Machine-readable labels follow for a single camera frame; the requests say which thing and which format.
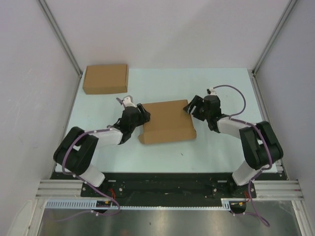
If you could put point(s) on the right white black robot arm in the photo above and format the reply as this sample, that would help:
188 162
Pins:
260 145

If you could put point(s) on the right aluminium frame post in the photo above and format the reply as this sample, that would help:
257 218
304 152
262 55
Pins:
274 35

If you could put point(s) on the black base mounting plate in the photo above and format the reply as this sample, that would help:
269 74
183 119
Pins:
216 185

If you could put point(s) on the front aluminium extrusion rail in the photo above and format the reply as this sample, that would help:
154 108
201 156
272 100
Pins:
266 190

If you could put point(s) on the aluminium frame post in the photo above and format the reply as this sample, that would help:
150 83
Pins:
48 14
274 35

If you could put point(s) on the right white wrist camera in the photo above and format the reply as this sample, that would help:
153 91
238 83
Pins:
211 91

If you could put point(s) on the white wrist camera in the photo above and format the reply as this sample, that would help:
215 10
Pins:
128 102
211 91

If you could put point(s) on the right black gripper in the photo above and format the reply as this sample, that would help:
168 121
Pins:
197 101

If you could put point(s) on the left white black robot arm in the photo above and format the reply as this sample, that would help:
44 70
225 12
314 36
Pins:
76 150

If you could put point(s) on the left aluminium frame post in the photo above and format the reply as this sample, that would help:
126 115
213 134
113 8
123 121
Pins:
48 14

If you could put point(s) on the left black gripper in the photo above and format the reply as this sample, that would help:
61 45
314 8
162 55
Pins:
145 115

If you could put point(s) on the closed brown cardboard box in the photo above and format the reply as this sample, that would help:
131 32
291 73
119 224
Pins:
106 79

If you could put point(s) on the white slotted cable duct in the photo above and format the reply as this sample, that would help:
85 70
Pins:
87 204

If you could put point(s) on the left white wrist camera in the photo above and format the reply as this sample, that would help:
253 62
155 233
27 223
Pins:
128 102

